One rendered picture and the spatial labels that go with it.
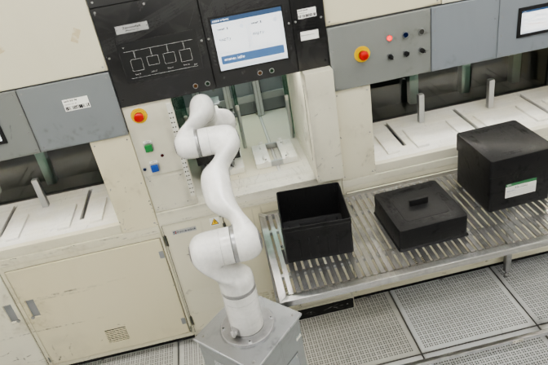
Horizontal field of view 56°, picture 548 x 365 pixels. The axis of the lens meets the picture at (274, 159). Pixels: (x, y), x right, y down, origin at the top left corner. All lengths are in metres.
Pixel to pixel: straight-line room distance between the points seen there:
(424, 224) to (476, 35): 0.85
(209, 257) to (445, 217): 0.98
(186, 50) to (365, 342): 1.69
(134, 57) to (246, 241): 0.90
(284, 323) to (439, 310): 1.26
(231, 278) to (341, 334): 1.26
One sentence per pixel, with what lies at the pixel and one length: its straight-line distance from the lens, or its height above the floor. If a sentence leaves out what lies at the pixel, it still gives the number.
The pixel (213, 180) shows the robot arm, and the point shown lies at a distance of 1.70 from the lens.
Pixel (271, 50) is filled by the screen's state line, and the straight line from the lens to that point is 2.12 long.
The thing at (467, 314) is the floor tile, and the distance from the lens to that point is 2.96.
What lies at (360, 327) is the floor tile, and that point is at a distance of 2.87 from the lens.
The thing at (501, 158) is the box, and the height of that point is 1.01.
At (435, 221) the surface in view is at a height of 0.86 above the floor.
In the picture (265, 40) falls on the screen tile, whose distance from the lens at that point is 2.11.
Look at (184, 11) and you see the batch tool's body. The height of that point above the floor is 1.73.
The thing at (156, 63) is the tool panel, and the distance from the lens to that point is 2.11.
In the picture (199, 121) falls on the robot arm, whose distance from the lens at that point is 1.84.
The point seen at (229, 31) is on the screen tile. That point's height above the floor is 1.62.
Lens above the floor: 2.13
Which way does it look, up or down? 29 degrees down
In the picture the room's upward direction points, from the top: 10 degrees counter-clockwise
